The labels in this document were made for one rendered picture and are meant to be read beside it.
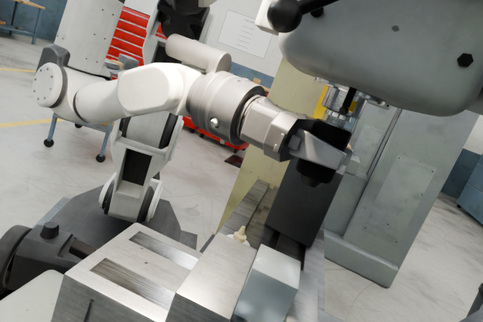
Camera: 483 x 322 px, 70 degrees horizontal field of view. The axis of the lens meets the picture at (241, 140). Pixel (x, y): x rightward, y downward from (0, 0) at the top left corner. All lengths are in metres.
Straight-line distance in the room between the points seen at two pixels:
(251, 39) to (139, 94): 9.24
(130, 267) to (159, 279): 0.04
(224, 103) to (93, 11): 0.35
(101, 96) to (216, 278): 0.35
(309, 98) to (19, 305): 1.77
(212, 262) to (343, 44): 0.28
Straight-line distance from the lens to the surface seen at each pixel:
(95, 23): 0.70
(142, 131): 1.09
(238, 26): 9.85
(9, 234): 1.26
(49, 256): 1.19
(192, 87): 0.48
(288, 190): 0.81
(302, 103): 2.15
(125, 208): 1.30
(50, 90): 0.67
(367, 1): 0.34
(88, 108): 0.63
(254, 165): 2.24
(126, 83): 0.52
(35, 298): 0.81
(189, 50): 0.50
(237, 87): 0.45
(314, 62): 0.34
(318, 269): 0.77
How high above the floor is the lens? 1.30
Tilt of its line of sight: 12 degrees down
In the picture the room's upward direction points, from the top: 20 degrees clockwise
